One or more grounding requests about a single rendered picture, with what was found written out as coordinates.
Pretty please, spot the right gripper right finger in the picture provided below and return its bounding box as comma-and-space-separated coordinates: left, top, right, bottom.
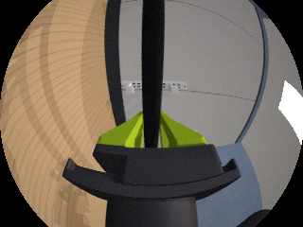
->
160, 111, 207, 148

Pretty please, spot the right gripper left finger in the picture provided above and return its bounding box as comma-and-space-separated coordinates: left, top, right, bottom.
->
97, 111, 144, 148

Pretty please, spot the grey wall panel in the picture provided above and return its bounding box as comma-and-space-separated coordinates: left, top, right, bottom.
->
104, 0, 265, 147

